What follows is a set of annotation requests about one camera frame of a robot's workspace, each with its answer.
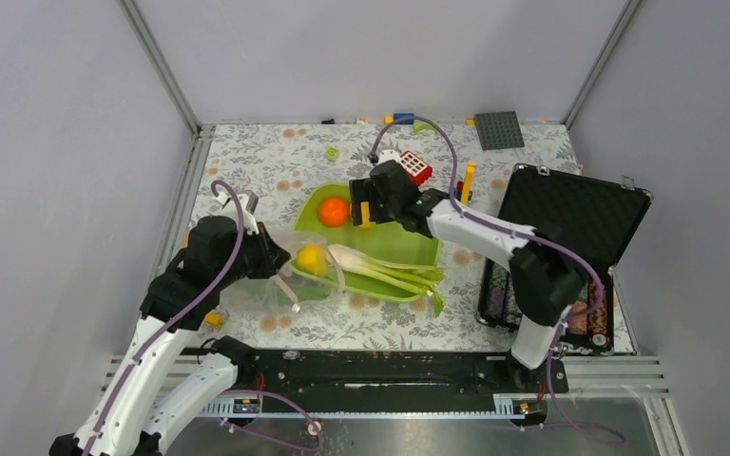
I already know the clear zip top bag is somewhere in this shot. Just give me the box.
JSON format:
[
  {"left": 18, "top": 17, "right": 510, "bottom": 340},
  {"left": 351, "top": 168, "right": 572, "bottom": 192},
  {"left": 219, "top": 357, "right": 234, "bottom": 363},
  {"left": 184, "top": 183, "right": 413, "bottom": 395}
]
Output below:
[{"left": 222, "top": 228, "right": 345, "bottom": 313}]

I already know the small green brick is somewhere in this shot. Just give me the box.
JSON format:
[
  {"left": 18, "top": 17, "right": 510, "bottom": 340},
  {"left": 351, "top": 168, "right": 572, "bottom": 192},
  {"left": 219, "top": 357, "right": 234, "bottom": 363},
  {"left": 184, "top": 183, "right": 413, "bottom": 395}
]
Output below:
[{"left": 324, "top": 146, "right": 340, "bottom": 162}]

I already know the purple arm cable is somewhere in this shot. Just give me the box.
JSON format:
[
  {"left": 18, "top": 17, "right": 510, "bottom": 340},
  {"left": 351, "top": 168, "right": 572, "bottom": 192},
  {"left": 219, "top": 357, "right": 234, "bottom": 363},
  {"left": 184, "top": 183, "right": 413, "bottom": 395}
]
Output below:
[
  {"left": 368, "top": 115, "right": 628, "bottom": 448},
  {"left": 81, "top": 180, "right": 246, "bottom": 456}
]

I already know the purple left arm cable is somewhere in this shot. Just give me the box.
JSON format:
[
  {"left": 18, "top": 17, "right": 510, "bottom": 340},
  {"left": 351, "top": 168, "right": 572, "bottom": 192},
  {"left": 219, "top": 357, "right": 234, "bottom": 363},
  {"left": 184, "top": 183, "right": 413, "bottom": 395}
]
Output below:
[{"left": 81, "top": 180, "right": 246, "bottom": 456}]

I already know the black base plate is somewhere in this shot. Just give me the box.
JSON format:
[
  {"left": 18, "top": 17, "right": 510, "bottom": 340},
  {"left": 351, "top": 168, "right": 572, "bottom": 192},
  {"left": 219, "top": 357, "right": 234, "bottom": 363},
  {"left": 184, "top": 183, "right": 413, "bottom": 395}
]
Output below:
[{"left": 235, "top": 349, "right": 569, "bottom": 416}]

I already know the red white window brick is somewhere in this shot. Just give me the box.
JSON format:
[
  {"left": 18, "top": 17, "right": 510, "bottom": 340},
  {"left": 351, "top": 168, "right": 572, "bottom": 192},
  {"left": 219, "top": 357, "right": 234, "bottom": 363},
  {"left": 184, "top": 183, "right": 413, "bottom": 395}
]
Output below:
[{"left": 399, "top": 150, "right": 433, "bottom": 186}]

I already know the green arch brick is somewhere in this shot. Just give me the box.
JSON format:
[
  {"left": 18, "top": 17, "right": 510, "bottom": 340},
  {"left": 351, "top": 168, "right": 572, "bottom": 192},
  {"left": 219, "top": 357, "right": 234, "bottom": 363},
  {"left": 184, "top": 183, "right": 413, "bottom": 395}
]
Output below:
[{"left": 413, "top": 121, "right": 435, "bottom": 134}]

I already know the green plastic tray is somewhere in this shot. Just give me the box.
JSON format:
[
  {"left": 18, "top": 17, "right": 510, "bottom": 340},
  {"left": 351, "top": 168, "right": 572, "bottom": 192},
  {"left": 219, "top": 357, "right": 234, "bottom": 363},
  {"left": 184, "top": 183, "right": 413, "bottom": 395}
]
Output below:
[{"left": 293, "top": 182, "right": 441, "bottom": 303}]

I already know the small yellow brick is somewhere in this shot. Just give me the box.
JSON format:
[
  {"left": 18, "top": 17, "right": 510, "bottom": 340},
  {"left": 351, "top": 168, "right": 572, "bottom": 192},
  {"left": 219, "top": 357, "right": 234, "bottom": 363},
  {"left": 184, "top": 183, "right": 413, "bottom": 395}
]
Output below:
[{"left": 204, "top": 312, "right": 225, "bottom": 328}]

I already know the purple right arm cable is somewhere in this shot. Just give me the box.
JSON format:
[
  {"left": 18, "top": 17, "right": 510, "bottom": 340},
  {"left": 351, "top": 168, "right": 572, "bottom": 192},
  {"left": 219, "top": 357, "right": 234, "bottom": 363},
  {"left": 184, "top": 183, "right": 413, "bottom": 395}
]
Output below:
[{"left": 368, "top": 115, "right": 628, "bottom": 448}]

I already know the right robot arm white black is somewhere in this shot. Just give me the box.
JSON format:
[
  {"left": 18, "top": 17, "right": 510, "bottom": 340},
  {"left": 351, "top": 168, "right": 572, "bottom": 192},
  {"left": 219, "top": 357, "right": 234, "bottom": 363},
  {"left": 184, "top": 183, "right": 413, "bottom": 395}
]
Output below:
[{"left": 348, "top": 160, "right": 599, "bottom": 391}]

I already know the white green toy leek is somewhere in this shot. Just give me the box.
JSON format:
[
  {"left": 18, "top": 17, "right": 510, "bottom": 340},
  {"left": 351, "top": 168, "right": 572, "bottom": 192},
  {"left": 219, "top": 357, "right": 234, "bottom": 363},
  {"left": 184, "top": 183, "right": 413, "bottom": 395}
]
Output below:
[{"left": 328, "top": 244, "right": 446, "bottom": 317}]

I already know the orange toy fruit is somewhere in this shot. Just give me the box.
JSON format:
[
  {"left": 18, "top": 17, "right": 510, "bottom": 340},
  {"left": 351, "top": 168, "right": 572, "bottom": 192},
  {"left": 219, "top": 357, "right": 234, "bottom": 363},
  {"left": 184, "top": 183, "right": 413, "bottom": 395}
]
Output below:
[{"left": 317, "top": 197, "right": 351, "bottom": 228}]

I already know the green toy cucumber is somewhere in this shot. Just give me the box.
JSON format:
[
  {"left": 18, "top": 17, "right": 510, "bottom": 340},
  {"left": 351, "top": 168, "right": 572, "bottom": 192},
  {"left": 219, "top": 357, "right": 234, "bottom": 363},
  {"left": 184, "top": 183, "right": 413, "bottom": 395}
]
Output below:
[{"left": 225, "top": 275, "right": 330, "bottom": 312}]

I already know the grey brick baseplate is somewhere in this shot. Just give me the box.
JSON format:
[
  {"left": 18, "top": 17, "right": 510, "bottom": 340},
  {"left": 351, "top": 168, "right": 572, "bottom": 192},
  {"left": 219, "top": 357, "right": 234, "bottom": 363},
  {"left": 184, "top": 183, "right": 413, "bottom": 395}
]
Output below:
[{"left": 473, "top": 111, "right": 525, "bottom": 150}]

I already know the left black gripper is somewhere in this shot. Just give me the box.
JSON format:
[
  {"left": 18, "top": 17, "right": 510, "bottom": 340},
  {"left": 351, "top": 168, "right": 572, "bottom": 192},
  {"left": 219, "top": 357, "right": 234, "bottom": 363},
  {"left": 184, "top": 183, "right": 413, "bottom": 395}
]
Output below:
[{"left": 217, "top": 220, "right": 292, "bottom": 288}]

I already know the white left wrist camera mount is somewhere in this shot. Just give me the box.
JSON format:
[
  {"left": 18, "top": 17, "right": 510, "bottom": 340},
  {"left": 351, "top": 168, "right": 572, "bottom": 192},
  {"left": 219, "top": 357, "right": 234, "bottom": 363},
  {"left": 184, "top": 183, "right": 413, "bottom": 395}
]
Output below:
[{"left": 223, "top": 191, "right": 259, "bottom": 235}]

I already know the floral table mat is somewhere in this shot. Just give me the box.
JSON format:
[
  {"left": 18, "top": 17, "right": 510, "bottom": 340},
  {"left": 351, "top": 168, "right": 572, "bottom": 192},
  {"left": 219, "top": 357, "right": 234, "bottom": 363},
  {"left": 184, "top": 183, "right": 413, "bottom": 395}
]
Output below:
[{"left": 188, "top": 123, "right": 582, "bottom": 352}]

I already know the yellow blue brick tower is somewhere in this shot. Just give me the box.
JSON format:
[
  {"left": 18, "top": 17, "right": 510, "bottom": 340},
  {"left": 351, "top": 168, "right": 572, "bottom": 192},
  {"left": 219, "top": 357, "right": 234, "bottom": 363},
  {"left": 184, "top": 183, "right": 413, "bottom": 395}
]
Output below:
[{"left": 456, "top": 161, "right": 476, "bottom": 205}]

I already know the black poker chip case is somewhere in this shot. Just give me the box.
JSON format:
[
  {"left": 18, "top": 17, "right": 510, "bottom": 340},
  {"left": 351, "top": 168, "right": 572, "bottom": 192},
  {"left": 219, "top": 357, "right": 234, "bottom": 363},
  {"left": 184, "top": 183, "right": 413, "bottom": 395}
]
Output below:
[{"left": 497, "top": 164, "right": 653, "bottom": 355}]

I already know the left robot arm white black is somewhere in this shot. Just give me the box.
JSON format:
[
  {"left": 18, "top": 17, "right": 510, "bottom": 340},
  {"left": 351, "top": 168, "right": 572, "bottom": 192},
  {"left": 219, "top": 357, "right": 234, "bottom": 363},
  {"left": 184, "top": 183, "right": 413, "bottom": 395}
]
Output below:
[{"left": 49, "top": 216, "right": 291, "bottom": 455}]

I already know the yellow toy lemon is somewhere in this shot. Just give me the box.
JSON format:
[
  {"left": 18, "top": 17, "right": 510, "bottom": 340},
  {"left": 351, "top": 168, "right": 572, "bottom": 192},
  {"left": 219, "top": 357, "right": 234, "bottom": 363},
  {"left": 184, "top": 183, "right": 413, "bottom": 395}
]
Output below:
[{"left": 359, "top": 201, "right": 375, "bottom": 229}]

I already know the blue yellow brick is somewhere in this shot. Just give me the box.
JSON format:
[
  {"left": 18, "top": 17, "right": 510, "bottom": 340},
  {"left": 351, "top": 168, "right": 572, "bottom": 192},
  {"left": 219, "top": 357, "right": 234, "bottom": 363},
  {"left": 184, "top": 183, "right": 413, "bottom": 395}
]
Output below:
[{"left": 384, "top": 112, "right": 415, "bottom": 125}]

